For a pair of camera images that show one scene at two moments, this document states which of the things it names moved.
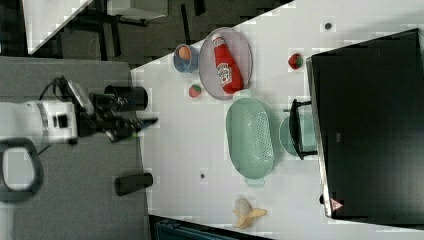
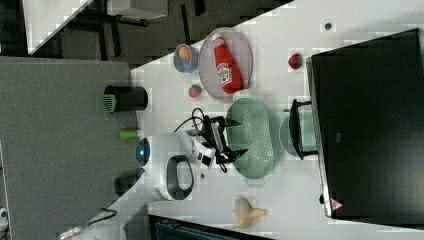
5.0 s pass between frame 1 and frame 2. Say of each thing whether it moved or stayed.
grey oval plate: stayed
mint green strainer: stayed
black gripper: moved
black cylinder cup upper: stayed
